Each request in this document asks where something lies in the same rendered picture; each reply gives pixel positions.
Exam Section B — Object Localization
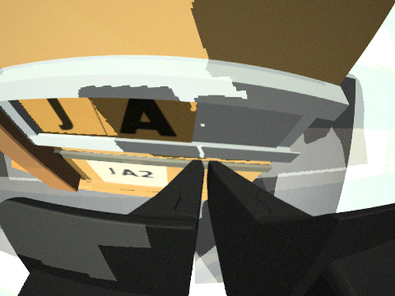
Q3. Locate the white paper ticket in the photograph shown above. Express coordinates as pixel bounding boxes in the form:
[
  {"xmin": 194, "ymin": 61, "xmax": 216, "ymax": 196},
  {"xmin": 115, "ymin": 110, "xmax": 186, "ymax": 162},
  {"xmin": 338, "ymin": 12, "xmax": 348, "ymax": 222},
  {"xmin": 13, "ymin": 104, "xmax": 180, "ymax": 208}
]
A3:
[{"xmin": 86, "ymin": 160, "xmax": 168, "ymax": 187}]

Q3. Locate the tan board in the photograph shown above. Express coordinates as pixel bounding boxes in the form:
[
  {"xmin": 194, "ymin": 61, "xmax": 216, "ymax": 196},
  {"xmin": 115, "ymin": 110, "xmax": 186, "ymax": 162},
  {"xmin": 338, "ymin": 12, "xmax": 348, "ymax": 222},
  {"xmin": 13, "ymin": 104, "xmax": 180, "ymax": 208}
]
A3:
[{"xmin": 0, "ymin": 0, "xmax": 395, "ymax": 201}]

